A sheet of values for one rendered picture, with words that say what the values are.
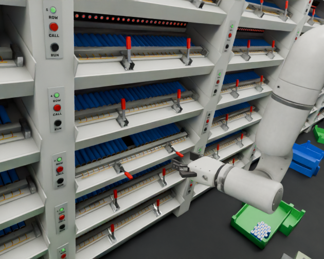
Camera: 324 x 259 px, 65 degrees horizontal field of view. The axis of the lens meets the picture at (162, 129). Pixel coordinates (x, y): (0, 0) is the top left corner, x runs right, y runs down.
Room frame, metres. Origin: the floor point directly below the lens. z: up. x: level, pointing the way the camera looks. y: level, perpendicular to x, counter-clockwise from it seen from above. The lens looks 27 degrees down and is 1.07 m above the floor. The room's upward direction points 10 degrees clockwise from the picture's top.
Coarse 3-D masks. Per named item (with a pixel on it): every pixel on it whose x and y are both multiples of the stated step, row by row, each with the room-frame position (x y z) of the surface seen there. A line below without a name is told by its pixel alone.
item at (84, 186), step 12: (192, 132) 1.07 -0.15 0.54; (180, 144) 1.02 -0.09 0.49; (192, 144) 1.05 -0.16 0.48; (144, 156) 0.86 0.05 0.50; (156, 156) 0.89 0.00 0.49; (168, 156) 0.93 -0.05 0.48; (132, 168) 0.79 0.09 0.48; (144, 168) 0.84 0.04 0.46; (84, 180) 0.66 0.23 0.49; (96, 180) 0.68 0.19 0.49; (108, 180) 0.70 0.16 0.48; (84, 192) 0.64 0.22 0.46
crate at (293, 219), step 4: (244, 204) 1.24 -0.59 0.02; (292, 212) 1.23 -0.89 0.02; (296, 212) 1.22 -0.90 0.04; (300, 212) 1.20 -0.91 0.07; (304, 212) 1.19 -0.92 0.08; (288, 216) 1.21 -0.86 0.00; (292, 216) 1.22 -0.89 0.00; (296, 216) 1.21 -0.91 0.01; (300, 216) 1.19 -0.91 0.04; (288, 220) 1.18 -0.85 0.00; (292, 220) 1.18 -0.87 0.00; (296, 220) 1.19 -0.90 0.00; (284, 224) 1.14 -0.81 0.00; (288, 224) 1.15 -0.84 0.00; (292, 224) 1.07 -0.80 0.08; (296, 224) 1.12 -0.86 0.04; (280, 228) 1.08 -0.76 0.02; (284, 228) 1.07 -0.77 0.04; (288, 228) 1.06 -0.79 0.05; (292, 228) 1.06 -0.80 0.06; (284, 232) 1.07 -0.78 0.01; (288, 232) 1.06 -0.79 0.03
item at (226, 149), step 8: (248, 128) 1.61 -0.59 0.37; (232, 136) 1.51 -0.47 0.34; (240, 136) 1.55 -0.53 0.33; (248, 136) 1.58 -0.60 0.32; (208, 144) 1.33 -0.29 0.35; (216, 144) 1.35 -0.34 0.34; (224, 144) 1.40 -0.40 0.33; (232, 144) 1.44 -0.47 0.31; (240, 144) 1.46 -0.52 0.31; (248, 144) 1.52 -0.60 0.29; (208, 152) 1.29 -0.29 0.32; (216, 152) 1.28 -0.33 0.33; (224, 152) 1.35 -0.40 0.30; (232, 152) 1.38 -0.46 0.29
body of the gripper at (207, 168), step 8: (200, 160) 0.68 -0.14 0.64; (208, 160) 0.68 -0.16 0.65; (216, 160) 0.68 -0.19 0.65; (192, 168) 0.63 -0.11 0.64; (200, 168) 0.63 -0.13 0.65; (208, 168) 0.62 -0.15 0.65; (216, 168) 0.62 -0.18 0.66; (200, 176) 0.61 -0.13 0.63; (208, 176) 0.60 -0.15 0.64; (216, 176) 0.59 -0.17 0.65; (208, 184) 0.59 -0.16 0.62; (216, 184) 0.59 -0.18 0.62
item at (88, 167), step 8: (176, 136) 1.02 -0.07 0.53; (184, 136) 1.06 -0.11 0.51; (152, 144) 0.91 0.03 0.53; (160, 144) 0.95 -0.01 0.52; (128, 152) 0.82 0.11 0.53; (136, 152) 0.84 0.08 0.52; (152, 152) 0.89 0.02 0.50; (104, 160) 0.75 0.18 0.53; (112, 160) 0.76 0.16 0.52; (80, 168) 0.68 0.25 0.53; (88, 168) 0.69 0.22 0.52; (96, 168) 0.72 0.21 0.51
